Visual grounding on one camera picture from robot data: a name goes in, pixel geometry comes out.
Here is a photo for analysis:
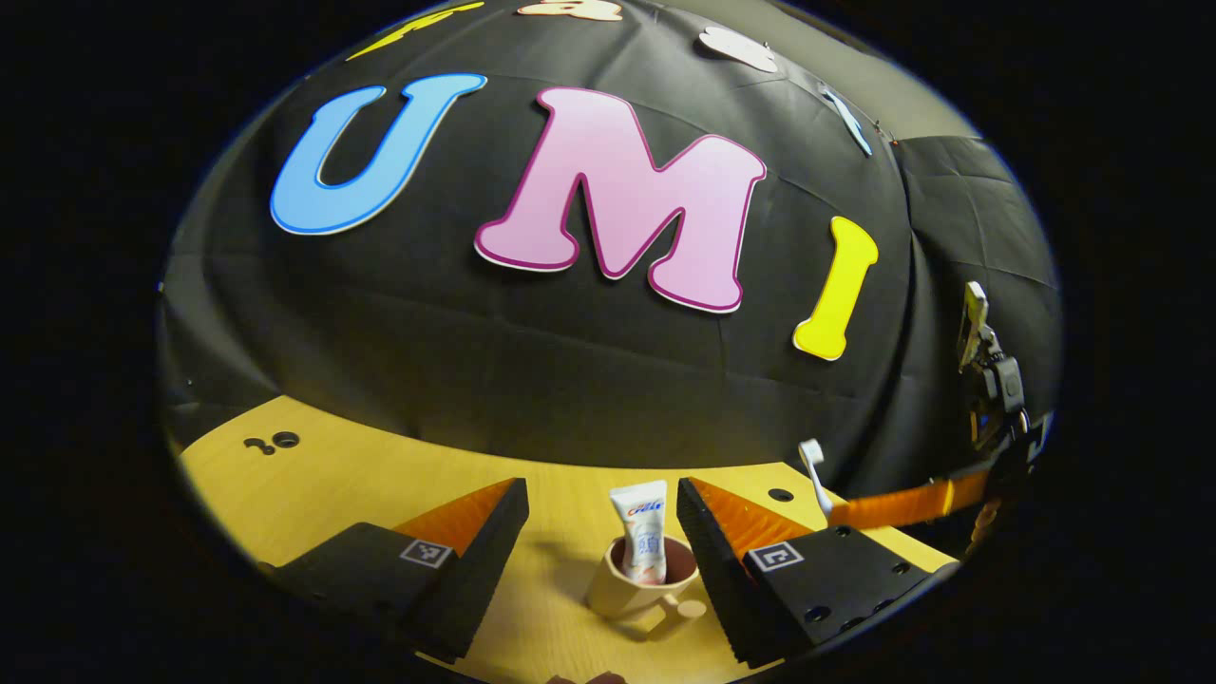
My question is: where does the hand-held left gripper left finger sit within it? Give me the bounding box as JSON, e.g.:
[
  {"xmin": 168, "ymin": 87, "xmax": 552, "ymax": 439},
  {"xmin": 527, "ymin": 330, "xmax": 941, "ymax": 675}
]
[{"xmin": 256, "ymin": 477, "xmax": 530, "ymax": 664}]

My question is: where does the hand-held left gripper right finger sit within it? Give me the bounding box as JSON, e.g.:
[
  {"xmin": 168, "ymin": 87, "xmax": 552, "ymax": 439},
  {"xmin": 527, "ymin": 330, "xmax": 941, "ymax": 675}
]
[{"xmin": 676, "ymin": 477, "xmax": 937, "ymax": 668}]

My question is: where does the white grey toothbrush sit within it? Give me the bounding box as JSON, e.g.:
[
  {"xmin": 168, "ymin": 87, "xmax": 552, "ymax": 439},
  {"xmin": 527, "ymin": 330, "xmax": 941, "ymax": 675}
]
[{"xmin": 798, "ymin": 438, "xmax": 835, "ymax": 519}]

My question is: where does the white toothpaste tube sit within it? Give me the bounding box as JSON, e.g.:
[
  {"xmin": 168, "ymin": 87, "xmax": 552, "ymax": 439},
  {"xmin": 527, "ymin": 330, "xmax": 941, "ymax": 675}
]
[{"xmin": 609, "ymin": 480, "xmax": 669, "ymax": 585}]

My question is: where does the beige cup with handle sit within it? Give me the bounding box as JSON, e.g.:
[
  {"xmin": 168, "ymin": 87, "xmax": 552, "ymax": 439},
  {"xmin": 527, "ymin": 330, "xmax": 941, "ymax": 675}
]
[{"xmin": 586, "ymin": 535, "xmax": 709, "ymax": 636}]

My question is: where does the light wooden desktop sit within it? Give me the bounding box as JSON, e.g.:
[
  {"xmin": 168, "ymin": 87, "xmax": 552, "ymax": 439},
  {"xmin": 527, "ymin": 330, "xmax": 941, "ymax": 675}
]
[{"xmin": 179, "ymin": 395, "xmax": 960, "ymax": 684}]

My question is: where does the black backdrop cloth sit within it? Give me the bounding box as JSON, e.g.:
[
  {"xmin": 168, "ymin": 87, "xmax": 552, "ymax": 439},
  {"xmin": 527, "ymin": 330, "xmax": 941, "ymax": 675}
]
[{"xmin": 157, "ymin": 0, "xmax": 1065, "ymax": 561}]

